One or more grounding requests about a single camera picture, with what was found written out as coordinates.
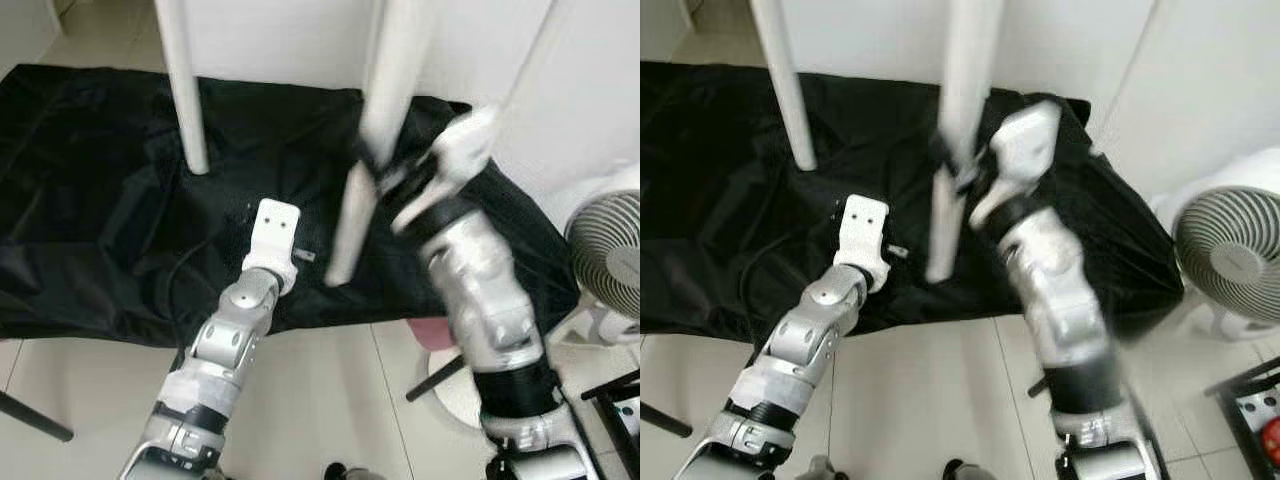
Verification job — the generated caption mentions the white plastic table leg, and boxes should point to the white plastic table leg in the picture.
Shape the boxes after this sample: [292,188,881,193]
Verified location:
[155,0,211,176]
[325,0,436,288]
[750,0,819,173]
[925,0,1006,284]

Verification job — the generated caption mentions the pink round stool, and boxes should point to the pink round stool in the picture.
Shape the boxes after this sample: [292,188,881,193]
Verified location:
[410,318,451,353]

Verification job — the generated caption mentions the white standing fan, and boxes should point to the white standing fan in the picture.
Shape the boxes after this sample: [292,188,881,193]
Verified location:
[1150,148,1280,341]
[565,165,641,346]

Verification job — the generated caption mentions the black cloth table cover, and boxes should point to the black cloth table cover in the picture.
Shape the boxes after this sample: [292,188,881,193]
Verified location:
[0,65,581,349]
[640,62,1186,346]

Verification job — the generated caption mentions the black metal rack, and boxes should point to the black metal rack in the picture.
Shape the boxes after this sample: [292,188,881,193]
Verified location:
[1205,355,1280,480]
[580,370,641,480]

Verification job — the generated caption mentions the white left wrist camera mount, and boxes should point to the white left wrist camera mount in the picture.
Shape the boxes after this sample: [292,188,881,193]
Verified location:
[833,195,891,293]
[243,198,303,296]

